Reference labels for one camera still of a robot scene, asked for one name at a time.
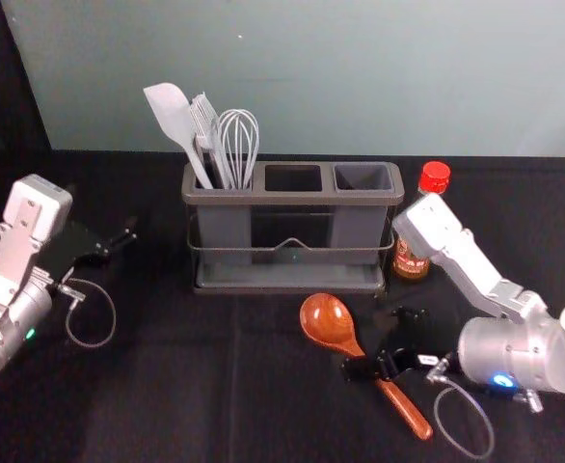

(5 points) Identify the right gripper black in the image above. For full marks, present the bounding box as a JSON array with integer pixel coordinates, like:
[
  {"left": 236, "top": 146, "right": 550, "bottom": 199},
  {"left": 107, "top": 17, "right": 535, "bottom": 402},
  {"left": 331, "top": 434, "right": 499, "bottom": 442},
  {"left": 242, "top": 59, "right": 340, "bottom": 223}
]
[{"left": 340, "top": 305, "right": 461, "bottom": 386}]

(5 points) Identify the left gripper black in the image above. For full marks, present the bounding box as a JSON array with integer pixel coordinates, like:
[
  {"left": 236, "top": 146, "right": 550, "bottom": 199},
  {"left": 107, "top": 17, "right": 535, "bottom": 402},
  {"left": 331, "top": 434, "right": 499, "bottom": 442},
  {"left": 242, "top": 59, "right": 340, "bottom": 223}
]
[{"left": 37, "top": 215, "right": 139, "bottom": 286}]

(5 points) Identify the brown wooden spoon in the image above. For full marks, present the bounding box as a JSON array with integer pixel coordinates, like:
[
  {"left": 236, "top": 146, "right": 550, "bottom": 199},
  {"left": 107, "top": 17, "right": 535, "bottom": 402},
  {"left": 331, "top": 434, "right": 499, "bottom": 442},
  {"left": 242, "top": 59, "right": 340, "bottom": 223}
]
[{"left": 299, "top": 292, "right": 434, "bottom": 441}]

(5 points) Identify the brown sauce bottle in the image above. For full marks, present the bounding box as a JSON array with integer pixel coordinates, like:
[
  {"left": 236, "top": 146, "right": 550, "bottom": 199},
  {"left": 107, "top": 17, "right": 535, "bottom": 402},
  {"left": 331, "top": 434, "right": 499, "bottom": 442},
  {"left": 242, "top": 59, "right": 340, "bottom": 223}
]
[{"left": 390, "top": 161, "right": 453, "bottom": 285}]

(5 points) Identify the grey plastic utensil cup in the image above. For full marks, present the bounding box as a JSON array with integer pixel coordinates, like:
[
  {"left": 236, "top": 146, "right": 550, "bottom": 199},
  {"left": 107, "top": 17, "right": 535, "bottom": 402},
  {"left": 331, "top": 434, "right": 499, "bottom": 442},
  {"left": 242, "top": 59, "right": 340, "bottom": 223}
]
[
  {"left": 191, "top": 162, "right": 255, "bottom": 267},
  {"left": 329, "top": 163, "right": 392, "bottom": 267}
]

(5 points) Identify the grey drip tray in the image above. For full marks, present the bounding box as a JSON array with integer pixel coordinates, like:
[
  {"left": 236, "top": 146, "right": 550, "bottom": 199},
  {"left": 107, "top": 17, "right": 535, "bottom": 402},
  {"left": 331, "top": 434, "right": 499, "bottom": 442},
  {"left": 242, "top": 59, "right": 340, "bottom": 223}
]
[{"left": 194, "top": 260, "right": 385, "bottom": 291}]

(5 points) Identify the grey silicone spatula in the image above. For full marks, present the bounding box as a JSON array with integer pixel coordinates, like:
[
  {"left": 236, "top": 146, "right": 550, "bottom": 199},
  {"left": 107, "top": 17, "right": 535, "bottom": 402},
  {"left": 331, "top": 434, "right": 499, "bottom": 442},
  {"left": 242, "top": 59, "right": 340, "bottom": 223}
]
[{"left": 143, "top": 82, "right": 215, "bottom": 190}]

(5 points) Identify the grey silicone basting brush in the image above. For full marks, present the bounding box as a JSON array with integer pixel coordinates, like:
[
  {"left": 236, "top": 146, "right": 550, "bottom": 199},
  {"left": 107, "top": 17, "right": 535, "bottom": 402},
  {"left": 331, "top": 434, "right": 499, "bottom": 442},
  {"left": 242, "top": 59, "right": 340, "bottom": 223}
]
[{"left": 188, "top": 91, "right": 234, "bottom": 190}]

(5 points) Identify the grey silicone whisk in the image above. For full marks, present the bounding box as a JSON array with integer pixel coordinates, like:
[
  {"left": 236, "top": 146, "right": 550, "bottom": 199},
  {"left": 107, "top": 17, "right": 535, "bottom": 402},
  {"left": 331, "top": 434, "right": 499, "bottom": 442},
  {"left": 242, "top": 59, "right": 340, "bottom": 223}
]
[{"left": 217, "top": 108, "right": 260, "bottom": 190}]

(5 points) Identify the black table cloth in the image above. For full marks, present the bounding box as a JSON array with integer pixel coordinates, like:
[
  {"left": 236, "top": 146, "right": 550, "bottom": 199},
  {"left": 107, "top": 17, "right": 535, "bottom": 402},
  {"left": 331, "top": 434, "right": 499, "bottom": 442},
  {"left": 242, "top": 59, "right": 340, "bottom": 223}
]
[{"left": 0, "top": 148, "right": 565, "bottom": 463}]

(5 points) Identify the red bottle cap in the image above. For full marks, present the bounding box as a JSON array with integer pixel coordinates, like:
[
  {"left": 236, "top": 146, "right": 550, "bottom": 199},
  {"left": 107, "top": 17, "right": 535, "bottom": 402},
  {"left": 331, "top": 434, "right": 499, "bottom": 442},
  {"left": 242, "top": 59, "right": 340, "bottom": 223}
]
[{"left": 417, "top": 161, "right": 453, "bottom": 195}]

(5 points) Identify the black rack with steel bars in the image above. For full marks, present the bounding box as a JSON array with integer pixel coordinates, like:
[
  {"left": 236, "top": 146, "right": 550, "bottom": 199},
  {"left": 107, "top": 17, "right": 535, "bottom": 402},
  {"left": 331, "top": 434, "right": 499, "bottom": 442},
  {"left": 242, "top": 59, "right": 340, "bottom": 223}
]
[{"left": 180, "top": 161, "right": 405, "bottom": 296}]

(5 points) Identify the left wrist thin grey cable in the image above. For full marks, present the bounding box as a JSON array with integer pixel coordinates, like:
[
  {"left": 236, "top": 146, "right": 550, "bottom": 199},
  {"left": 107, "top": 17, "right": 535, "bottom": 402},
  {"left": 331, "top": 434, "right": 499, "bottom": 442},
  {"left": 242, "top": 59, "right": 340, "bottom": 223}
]
[{"left": 56, "top": 277, "right": 118, "bottom": 349}]

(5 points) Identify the wrist thin grey cable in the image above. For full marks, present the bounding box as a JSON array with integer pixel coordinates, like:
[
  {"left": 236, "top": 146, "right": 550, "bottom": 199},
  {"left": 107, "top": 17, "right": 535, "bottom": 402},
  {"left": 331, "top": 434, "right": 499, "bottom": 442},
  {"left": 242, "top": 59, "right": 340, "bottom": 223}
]
[
  {"left": 424, "top": 360, "right": 498, "bottom": 460},
  {"left": 56, "top": 277, "right": 118, "bottom": 349}
]

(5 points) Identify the right wrist thin grey cable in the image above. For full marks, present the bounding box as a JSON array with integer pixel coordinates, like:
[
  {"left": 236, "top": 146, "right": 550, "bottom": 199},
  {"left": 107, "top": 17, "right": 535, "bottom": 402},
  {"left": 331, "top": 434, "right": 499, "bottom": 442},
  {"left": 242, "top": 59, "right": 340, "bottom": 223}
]
[{"left": 424, "top": 360, "right": 498, "bottom": 460}]

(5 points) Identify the pale wall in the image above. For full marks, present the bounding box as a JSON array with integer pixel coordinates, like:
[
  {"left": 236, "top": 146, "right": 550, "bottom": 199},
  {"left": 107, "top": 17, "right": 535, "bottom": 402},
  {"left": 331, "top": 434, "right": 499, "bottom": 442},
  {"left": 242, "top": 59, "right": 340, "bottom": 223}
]
[{"left": 0, "top": 0, "right": 565, "bottom": 159}]

